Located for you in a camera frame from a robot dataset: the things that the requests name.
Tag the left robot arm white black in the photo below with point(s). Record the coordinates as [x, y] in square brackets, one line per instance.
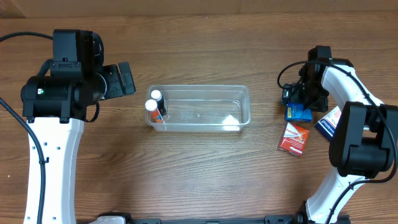
[54, 105]

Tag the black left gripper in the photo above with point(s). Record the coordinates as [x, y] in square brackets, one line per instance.
[126, 78]

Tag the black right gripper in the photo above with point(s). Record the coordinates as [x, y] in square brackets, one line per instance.
[306, 101]

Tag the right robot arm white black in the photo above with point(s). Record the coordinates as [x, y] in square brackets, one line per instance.
[363, 146]

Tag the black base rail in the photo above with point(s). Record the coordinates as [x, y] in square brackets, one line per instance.
[126, 218]

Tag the cardboard backdrop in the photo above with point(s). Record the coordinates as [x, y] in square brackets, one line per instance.
[99, 8]

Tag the blue medicine box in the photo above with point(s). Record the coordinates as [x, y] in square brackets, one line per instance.
[296, 112]

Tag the orange bottle white cap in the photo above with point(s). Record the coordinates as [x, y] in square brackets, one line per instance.
[152, 108]

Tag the dark bottle white cap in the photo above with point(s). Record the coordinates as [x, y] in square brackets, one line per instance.
[159, 98]

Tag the clear plastic container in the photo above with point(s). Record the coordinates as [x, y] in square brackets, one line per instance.
[202, 108]

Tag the red medicine box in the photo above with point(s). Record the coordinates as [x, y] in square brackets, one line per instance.
[293, 139]

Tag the white blue plaster box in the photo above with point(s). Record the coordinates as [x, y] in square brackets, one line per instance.
[327, 125]

